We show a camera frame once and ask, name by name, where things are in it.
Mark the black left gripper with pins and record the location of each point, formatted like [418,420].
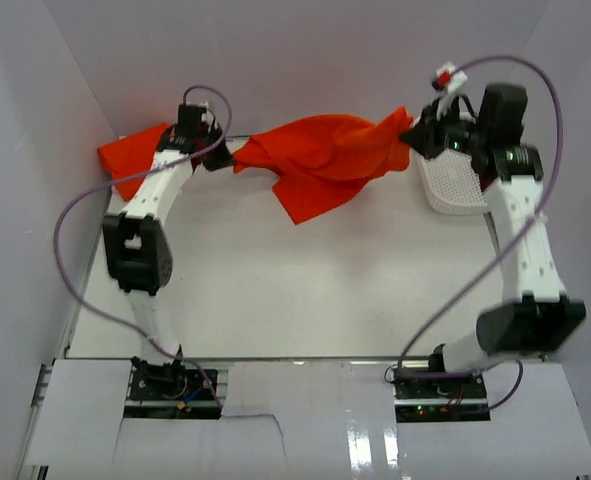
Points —
[226,158]

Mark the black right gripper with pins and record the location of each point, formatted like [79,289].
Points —
[422,137]

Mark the orange t-shirt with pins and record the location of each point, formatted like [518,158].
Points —
[324,161]
[132,154]

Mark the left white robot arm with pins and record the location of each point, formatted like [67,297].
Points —
[138,255]

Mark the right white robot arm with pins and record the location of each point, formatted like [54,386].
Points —
[536,314]

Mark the white perforated plastic basket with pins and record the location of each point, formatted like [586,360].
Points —
[450,184]

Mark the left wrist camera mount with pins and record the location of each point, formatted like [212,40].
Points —
[208,118]

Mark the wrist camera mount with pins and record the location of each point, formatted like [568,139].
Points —
[448,82]
[208,118]

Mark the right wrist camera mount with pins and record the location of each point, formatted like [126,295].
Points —
[448,82]

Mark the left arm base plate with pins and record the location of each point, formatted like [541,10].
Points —
[169,391]

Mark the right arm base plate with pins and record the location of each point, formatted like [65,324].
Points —
[438,400]

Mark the aluminium frame rail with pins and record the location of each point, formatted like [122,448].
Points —
[24,471]

